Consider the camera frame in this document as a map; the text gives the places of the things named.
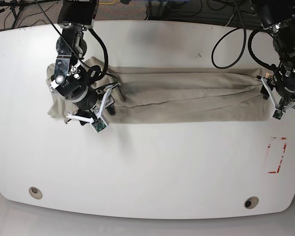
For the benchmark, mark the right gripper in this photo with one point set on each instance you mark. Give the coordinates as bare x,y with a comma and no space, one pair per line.
93,104

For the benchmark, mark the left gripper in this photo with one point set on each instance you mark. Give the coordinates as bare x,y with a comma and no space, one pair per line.
280,98

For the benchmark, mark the beige T-shirt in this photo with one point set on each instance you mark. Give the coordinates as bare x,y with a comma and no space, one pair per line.
171,95

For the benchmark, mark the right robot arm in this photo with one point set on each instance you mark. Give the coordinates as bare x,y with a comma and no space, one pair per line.
80,92

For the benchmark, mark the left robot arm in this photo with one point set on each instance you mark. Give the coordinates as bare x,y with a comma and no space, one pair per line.
276,18

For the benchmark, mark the red tape rectangle marking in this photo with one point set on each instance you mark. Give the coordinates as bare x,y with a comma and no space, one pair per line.
275,154

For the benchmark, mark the black tripod stand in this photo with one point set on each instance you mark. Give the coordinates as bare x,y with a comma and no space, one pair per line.
14,8

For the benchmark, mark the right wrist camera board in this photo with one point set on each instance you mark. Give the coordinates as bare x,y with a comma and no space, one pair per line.
98,125

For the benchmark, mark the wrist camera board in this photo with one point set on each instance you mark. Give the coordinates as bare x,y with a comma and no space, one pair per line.
98,125
278,114

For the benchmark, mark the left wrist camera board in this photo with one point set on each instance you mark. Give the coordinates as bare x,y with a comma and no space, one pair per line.
278,114

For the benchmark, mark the left table cable grommet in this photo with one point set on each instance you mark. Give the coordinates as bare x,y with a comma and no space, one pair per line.
35,193

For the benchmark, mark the table cable grommet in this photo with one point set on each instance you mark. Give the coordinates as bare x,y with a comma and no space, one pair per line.
35,193
251,202

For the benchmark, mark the right table cable grommet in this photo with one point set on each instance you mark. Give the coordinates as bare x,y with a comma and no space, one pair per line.
251,202

